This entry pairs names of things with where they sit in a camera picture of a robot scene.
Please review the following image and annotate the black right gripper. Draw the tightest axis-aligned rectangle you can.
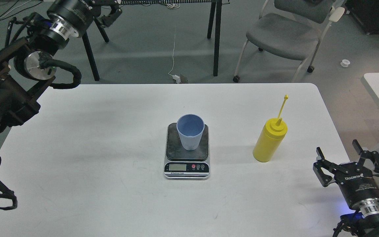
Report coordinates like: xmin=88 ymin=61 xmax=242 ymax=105
xmin=313 ymin=139 xmax=379 ymax=218

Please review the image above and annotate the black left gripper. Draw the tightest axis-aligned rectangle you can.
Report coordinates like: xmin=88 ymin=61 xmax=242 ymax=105
xmin=47 ymin=0 xmax=122 ymax=40

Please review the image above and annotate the yellow squeeze bottle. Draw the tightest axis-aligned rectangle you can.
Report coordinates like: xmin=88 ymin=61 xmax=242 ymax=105
xmin=253 ymin=95 xmax=289 ymax=163

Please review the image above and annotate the blue ribbed plastic cup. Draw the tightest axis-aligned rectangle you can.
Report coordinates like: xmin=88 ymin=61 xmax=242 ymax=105
xmin=176 ymin=114 xmax=205 ymax=150

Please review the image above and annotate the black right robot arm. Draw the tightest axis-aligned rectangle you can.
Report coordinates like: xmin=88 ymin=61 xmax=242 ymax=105
xmin=313 ymin=140 xmax=379 ymax=237

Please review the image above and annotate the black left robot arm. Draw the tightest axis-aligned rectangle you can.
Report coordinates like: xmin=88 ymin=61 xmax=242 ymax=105
xmin=0 ymin=0 xmax=124 ymax=133

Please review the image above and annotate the digital kitchen scale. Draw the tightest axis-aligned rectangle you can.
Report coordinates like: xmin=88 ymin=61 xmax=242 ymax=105
xmin=164 ymin=123 xmax=211 ymax=180

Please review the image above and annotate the white power adapter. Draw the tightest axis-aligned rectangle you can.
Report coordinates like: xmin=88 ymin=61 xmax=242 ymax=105
xmin=172 ymin=74 xmax=188 ymax=84

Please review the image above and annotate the black-legged background table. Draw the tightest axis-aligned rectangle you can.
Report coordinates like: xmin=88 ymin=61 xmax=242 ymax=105
xmin=93 ymin=0 xmax=224 ymax=77

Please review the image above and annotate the white spool on floor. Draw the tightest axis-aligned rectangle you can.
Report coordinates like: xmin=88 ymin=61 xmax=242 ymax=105
xmin=340 ymin=59 xmax=351 ymax=68

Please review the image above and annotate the grey office chair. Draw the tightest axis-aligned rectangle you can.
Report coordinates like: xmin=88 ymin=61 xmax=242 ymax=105
xmin=233 ymin=0 xmax=345 ymax=83

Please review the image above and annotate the black cabinet in corner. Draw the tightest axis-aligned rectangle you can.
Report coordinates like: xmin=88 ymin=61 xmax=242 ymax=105
xmin=345 ymin=0 xmax=379 ymax=35

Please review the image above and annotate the white cable on floor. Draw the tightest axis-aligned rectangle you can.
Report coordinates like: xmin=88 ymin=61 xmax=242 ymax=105
xmin=168 ymin=26 xmax=177 ymax=77

